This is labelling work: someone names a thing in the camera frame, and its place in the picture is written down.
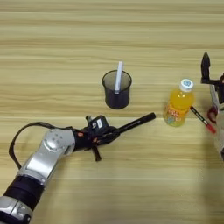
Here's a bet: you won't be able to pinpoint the orange juice bottle white cap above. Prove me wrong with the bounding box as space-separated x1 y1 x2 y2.
163 78 195 128

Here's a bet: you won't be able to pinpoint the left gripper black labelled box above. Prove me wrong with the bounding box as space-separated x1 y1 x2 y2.
88 115 110 132

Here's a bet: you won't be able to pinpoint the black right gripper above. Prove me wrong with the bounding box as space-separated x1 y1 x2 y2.
200 52 224 104

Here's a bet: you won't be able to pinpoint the black mesh pen cup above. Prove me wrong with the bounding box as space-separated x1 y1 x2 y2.
101 69 133 110

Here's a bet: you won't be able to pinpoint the black marker pen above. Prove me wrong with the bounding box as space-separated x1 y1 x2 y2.
115 112 157 135

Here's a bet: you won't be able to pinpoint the black marker red cap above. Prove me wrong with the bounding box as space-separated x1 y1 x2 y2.
190 105 217 134

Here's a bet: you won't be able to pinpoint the white pen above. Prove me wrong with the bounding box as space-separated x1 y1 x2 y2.
114 60 124 95

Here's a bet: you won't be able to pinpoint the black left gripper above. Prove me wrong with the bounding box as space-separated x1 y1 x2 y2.
73 115 121 162

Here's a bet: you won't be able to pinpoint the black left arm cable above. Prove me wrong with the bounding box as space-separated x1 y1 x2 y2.
8 122 74 170

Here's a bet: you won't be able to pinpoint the red handled scissors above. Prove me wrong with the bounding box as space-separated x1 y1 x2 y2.
207 84 224 124

